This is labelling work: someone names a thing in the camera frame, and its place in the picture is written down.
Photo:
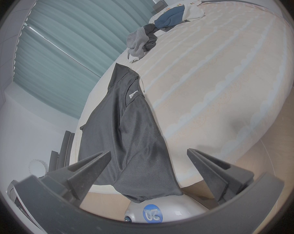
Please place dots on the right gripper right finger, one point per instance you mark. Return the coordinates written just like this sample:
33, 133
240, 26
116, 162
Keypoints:
210, 177

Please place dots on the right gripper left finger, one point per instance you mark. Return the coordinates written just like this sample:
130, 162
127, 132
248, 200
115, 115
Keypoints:
88, 173

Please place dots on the black T-shirt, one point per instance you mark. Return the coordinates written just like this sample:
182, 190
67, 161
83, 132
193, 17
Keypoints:
127, 135

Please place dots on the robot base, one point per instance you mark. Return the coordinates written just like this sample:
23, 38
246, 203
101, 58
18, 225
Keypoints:
176, 208

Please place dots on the bed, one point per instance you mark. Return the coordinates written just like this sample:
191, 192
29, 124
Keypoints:
222, 69

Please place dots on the pile of clothes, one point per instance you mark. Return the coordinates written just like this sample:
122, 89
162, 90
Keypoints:
137, 43

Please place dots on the black chest of drawers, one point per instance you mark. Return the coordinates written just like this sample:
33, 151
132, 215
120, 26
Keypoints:
64, 152

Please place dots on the round white mirror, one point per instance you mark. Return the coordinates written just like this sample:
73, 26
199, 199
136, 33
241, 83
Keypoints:
37, 167

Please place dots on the blue-green curtain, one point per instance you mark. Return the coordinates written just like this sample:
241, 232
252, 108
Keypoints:
52, 77
88, 21

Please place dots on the white printed pillow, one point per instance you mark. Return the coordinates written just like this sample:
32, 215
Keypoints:
172, 7

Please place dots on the grey bedside table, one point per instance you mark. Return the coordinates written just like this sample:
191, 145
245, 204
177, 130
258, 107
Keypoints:
158, 6

